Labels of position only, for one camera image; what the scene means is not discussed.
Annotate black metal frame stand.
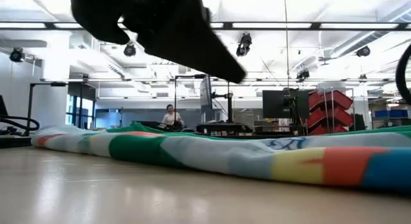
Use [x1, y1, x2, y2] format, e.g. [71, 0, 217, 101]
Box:
[24, 82, 68, 137]

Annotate blue storage bin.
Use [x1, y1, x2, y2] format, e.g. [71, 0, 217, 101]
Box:
[374, 109, 410, 118]

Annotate red stacked storage bins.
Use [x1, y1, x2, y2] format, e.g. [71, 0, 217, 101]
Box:
[307, 90, 354, 135]

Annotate black ceiling camera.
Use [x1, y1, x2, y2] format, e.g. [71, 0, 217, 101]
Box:
[236, 33, 253, 58]
[295, 69, 311, 83]
[356, 46, 372, 58]
[8, 47, 26, 64]
[123, 43, 137, 58]

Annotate black aluminium table frame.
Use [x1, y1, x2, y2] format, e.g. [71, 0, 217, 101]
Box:
[0, 132, 309, 149]

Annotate black looped hose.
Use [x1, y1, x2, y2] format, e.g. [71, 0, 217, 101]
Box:
[0, 116, 41, 132]

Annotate black monitor back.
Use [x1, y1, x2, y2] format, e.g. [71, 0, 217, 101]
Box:
[262, 89, 310, 119]

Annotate black overhead light rail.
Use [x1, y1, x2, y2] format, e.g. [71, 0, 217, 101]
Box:
[0, 21, 411, 31]

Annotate grey monitor on stand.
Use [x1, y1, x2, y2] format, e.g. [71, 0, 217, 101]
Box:
[199, 75, 213, 110]

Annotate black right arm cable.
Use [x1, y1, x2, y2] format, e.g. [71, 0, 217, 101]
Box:
[394, 43, 411, 105]

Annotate black desk box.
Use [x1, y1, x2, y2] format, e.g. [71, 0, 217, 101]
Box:
[132, 121, 168, 132]

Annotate black chair back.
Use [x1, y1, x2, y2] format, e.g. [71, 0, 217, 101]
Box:
[353, 114, 367, 132]

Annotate black angled screen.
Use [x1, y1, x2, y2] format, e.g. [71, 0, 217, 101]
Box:
[0, 94, 9, 117]

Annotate person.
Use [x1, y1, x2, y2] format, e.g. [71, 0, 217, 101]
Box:
[161, 104, 184, 127]

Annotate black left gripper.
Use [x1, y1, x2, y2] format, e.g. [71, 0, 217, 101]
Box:
[69, 0, 247, 85]

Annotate thin hanging black cable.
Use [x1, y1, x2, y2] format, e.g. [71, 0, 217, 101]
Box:
[283, 0, 290, 89]

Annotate green dinosaur print towel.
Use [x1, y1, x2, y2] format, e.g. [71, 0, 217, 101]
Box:
[31, 121, 411, 194]

